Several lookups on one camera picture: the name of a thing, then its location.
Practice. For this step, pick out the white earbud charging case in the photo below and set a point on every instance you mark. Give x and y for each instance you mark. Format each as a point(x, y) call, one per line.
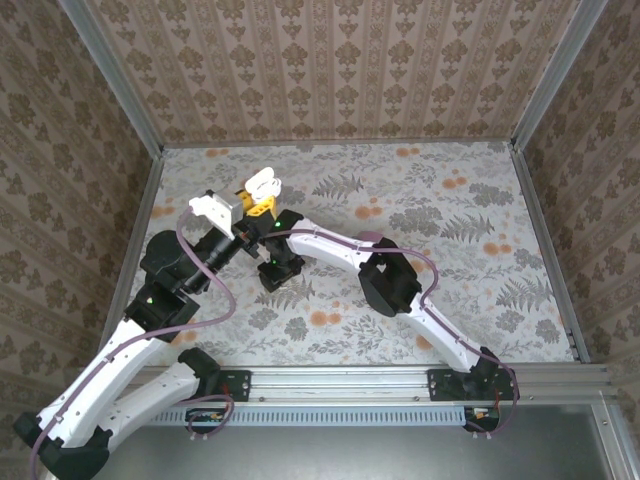
point(262, 182)

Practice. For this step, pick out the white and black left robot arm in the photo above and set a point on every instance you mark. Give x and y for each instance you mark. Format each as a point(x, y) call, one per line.
point(90, 390)

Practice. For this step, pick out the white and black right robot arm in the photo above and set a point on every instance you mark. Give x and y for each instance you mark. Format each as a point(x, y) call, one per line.
point(330, 245)

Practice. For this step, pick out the floral patterned table cover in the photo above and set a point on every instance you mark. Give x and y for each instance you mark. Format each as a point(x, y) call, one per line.
point(325, 345)

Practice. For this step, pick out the black connector box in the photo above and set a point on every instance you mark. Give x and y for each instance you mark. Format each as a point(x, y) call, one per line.
point(205, 417)
point(482, 417)

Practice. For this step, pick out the grey metal panel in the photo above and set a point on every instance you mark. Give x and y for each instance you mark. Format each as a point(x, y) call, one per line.
point(350, 455)

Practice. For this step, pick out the aluminium table edge rail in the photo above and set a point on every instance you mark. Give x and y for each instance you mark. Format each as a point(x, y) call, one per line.
point(340, 145)
point(139, 220)
point(540, 220)

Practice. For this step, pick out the aluminium base extrusion rail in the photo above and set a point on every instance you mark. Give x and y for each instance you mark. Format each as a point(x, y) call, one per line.
point(340, 385)

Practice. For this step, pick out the aluminium frame post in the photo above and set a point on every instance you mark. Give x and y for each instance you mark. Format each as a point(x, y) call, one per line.
point(117, 80)
point(555, 75)

